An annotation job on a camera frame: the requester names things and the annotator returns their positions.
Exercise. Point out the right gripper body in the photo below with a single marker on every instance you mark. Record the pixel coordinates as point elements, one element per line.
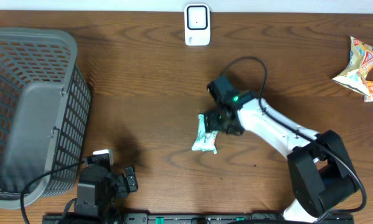
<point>222,122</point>

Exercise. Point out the grey plastic basket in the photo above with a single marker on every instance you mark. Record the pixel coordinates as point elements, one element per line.
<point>44,108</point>

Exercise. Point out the mint green snack packet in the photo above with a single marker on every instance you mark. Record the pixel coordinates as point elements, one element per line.
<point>205,141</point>

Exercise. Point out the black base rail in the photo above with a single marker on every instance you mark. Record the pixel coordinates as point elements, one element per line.
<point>144,218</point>

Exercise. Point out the yellow snack bag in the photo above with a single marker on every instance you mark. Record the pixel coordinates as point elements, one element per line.
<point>360,64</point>

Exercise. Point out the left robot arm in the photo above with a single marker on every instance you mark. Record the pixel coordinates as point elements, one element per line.
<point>97,189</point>

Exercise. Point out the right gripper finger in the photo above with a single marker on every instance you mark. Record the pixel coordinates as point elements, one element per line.
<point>211,120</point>
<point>235,130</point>

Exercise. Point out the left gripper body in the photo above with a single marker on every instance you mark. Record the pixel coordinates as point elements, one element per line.
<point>118,186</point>

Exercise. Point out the white barcode scanner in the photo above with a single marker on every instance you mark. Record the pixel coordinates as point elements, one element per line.
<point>197,25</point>

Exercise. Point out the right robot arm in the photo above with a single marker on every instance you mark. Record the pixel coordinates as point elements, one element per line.
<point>321,171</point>

